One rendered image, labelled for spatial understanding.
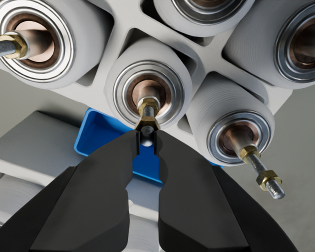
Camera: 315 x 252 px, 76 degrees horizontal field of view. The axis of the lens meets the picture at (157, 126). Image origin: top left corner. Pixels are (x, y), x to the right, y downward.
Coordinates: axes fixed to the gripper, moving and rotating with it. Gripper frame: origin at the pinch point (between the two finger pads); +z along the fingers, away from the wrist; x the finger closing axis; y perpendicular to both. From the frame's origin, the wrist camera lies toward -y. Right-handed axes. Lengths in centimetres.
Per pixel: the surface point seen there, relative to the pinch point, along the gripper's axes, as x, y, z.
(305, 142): 42, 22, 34
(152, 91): 0.4, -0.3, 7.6
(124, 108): -2.7, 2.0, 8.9
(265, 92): 16.6, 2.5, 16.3
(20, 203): -20.8, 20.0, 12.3
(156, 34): 0.8, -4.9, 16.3
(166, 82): 1.8, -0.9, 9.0
